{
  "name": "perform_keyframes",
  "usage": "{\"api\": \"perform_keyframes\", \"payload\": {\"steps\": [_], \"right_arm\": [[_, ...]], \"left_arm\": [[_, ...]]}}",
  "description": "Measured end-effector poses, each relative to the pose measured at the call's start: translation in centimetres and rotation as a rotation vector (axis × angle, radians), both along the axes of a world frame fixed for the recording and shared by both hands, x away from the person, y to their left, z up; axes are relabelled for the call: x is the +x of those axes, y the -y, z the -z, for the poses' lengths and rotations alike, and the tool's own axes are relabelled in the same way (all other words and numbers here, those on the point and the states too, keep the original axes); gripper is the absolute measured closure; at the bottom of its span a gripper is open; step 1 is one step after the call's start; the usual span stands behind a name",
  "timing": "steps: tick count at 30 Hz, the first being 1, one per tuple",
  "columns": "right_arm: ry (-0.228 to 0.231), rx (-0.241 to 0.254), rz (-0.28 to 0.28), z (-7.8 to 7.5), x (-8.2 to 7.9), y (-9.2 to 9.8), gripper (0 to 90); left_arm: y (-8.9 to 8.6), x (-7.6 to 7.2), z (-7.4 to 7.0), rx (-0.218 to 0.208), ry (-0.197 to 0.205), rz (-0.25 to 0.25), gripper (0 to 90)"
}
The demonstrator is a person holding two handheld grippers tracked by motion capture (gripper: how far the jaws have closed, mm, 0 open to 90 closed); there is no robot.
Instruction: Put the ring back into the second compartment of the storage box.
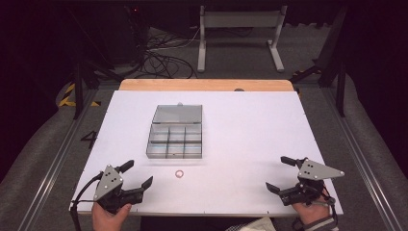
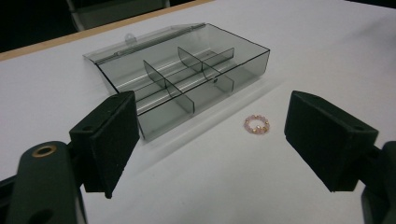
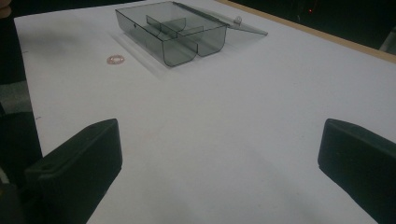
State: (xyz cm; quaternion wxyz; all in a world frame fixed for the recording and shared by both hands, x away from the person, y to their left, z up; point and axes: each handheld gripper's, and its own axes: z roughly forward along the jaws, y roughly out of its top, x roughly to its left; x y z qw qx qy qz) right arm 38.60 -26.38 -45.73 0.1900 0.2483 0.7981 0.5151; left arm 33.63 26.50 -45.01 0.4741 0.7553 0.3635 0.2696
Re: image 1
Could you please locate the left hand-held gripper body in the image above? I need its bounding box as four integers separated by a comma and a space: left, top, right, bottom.
93, 164, 145, 216

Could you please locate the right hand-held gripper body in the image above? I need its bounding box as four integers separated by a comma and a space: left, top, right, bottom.
278, 157, 345, 207

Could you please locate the person's right hand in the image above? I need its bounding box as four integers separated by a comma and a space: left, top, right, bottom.
291, 193, 332, 226

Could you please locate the person's left hand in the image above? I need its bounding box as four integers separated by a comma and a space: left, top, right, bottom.
91, 201, 133, 231

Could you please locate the person's light clothing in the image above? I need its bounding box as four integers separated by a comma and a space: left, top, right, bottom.
224, 217, 277, 231

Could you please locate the clear plastic compartment box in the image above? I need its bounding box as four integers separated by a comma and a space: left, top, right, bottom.
145, 102, 204, 160

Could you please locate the black tripod stand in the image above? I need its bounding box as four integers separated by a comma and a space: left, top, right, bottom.
65, 9, 124, 121
289, 6, 349, 118

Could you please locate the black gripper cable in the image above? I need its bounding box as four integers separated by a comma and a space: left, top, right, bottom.
69, 172, 106, 231

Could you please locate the aluminium floor rail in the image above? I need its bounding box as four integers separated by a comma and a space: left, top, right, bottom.
16, 89, 99, 231
320, 87, 404, 231

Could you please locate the tangle of black floor cables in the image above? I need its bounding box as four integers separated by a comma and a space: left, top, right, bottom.
134, 25, 254, 80

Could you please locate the white metal stand frame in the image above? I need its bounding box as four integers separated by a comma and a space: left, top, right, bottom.
196, 5, 289, 73

